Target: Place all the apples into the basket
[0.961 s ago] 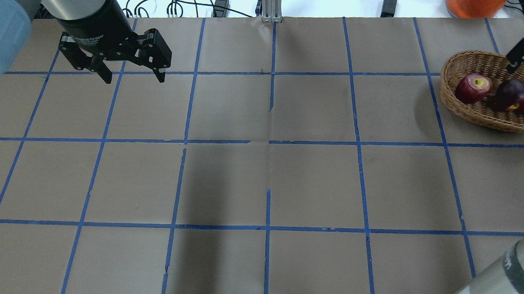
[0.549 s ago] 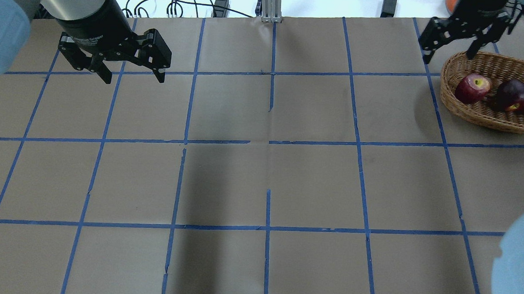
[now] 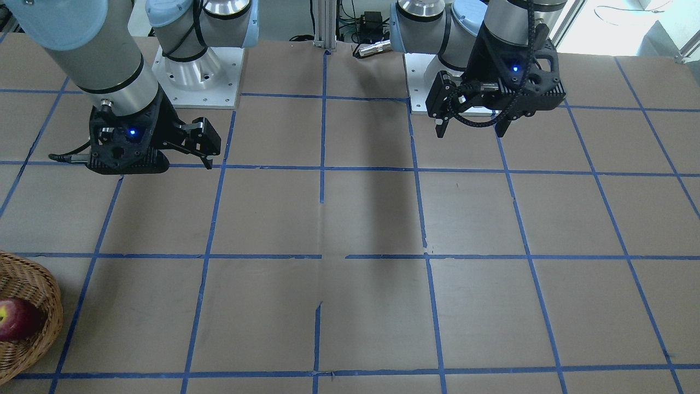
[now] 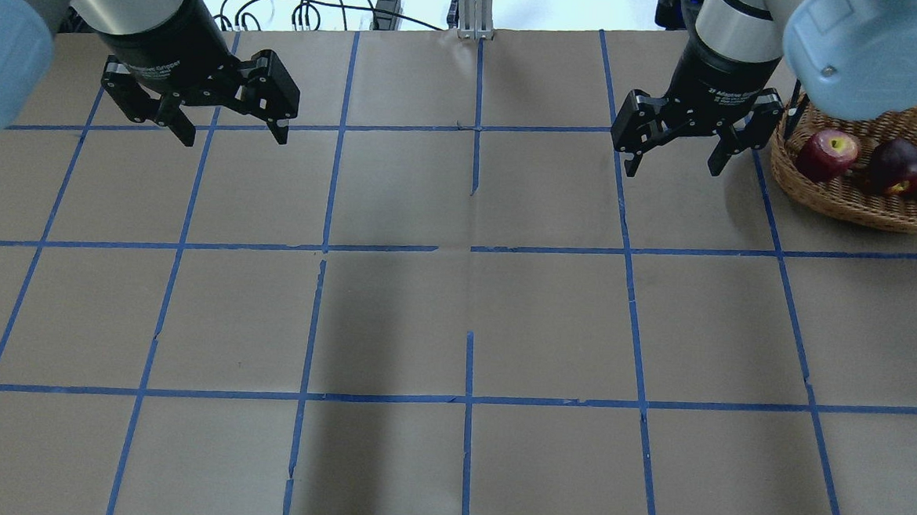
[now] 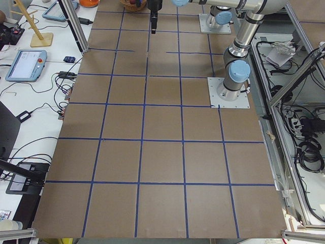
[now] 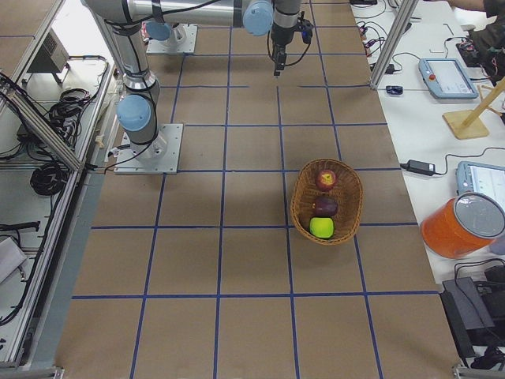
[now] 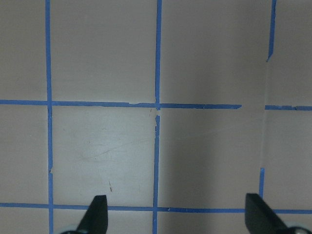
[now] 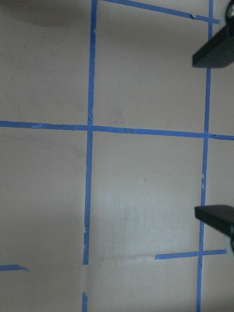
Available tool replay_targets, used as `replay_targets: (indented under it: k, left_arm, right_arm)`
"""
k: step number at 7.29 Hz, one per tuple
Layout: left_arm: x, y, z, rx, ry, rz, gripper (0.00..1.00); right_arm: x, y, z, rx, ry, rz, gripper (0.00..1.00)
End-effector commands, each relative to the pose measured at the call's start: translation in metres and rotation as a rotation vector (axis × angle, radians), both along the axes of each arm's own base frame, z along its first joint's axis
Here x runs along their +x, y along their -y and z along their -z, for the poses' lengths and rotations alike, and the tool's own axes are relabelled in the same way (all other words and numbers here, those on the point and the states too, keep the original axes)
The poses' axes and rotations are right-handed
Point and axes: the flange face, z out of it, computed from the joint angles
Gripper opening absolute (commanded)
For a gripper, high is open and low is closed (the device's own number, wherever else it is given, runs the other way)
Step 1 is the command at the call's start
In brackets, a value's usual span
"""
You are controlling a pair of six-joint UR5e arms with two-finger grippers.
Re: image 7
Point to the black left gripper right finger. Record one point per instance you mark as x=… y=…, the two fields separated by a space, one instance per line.
x=261 y=219

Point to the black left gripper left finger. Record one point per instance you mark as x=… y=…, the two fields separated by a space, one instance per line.
x=95 y=220

